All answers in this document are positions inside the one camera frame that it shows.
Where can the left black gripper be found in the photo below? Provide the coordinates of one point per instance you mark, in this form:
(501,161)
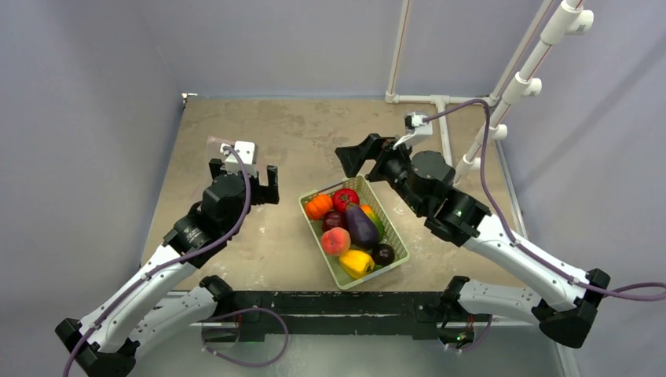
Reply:
(262,193)

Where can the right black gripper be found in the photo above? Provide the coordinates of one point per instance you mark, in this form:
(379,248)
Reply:
(382,159)

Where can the orange toy pumpkin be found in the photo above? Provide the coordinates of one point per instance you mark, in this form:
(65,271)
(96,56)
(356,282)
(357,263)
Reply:
(317,207)

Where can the purple toy eggplant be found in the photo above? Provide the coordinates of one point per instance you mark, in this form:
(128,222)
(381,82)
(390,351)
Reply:
(363,231)

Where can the clear zip top bag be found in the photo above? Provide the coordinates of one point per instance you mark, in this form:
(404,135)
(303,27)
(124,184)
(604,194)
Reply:
(215,147)

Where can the toy peach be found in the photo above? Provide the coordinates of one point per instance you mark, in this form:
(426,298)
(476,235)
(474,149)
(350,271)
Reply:
(335,241)

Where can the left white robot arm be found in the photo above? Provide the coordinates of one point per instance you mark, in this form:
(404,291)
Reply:
(111,340)

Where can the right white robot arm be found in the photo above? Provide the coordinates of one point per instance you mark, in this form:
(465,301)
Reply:
(458,218)

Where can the green plastic basket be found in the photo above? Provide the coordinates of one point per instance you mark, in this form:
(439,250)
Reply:
(391,237)

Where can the red toy tomato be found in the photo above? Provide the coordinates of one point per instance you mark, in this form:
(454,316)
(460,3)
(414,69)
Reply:
(343,197)

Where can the green orange toy mango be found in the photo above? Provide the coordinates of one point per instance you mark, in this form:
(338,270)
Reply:
(372,215)

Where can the dark red toy apple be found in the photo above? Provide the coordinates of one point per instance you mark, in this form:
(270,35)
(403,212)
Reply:
(333,219)

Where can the dark purple toy plum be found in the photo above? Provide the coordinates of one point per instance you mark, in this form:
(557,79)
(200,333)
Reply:
(383,254)

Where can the yellow toy bell pepper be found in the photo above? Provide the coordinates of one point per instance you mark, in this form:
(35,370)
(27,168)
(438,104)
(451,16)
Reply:
(357,263)

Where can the black base bar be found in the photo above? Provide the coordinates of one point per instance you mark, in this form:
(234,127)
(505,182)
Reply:
(418,314)

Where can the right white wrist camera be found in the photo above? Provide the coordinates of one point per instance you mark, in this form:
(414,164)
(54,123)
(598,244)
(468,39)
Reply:
(417,130)

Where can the white pvc pipe frame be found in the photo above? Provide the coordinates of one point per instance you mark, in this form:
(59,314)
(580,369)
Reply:
(549,26)

